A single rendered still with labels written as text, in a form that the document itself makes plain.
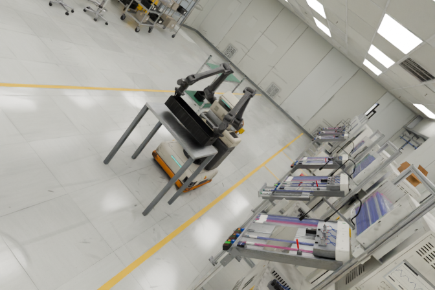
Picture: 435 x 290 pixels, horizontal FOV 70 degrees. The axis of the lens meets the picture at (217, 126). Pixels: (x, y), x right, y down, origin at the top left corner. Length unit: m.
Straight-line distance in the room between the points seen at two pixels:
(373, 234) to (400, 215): 0.18
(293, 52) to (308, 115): 2.44
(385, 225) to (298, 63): 10.66
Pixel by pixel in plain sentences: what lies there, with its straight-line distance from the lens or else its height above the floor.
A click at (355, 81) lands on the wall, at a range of 12.24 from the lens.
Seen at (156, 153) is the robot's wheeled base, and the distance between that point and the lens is 3.73.
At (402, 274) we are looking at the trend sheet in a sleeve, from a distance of 2.22.
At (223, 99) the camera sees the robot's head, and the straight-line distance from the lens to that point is 3.26.
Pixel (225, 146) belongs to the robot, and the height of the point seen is 0.68.
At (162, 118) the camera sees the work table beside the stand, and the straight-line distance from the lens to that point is 2.85.
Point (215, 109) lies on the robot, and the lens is 3.38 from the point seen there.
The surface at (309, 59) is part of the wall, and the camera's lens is 12.38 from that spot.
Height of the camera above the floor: 1.95
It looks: 19 degrees down
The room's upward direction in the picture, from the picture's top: 41 degrees clockwise
